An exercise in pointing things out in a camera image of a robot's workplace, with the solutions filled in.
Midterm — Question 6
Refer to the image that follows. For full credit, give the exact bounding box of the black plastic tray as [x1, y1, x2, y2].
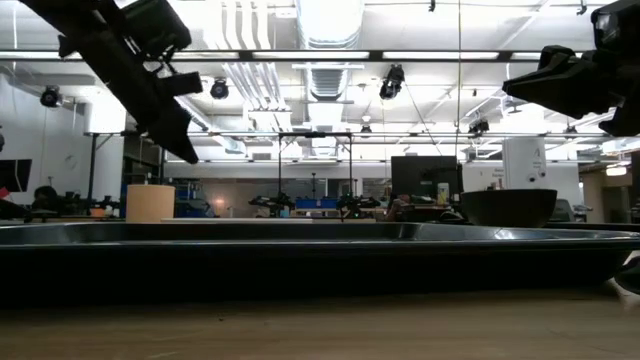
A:
[0, 221, 640, 304]

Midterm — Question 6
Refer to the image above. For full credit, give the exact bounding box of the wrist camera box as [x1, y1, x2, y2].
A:
[590, 0, 640, 51]
[122, 0, 193, 59]

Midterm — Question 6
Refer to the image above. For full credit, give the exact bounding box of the dark wall screen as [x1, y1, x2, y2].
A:
[0, 158, 33, 194]

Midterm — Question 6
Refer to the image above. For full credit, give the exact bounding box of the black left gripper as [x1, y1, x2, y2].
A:
[57, 19, 204, 165]

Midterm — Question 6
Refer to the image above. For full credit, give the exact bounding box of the white ventilation duct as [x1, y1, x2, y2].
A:
[293, 0, 367, 102]

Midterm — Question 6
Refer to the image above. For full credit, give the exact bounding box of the black bowl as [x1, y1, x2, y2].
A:
[460, 188, 559, 229]

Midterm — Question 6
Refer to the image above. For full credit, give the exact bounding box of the beige mug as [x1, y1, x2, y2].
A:
[125, 184, 177, 224]

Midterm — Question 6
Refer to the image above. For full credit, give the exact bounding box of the blue storage bin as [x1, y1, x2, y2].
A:
[294, 197, 341, 210]

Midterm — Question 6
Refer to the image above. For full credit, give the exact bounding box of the person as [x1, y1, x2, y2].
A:
[383, 193, 419, 223]
[30, 185, 62, 214]

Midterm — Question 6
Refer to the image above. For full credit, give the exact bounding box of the white pillar with sign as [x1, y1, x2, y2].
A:
[501, 137, 549, 191]

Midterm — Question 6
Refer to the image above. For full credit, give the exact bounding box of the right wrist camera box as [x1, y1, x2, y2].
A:
[590, 0, 640, 51]

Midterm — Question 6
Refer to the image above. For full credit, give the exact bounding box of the black overhead frame beam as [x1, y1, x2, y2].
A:
[0, 48, 640, 64]

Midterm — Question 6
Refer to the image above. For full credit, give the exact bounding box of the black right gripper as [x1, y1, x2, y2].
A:
[502, 44, 640, 137]

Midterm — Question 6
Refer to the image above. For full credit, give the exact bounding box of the black background station frame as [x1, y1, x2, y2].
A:
[276, 131, 355, 221]

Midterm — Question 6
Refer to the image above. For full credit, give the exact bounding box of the dark background monitor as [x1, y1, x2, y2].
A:
[390, 155, 464, 201]

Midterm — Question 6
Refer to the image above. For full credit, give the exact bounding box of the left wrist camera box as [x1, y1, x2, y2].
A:
[122, 0, 193, 59]

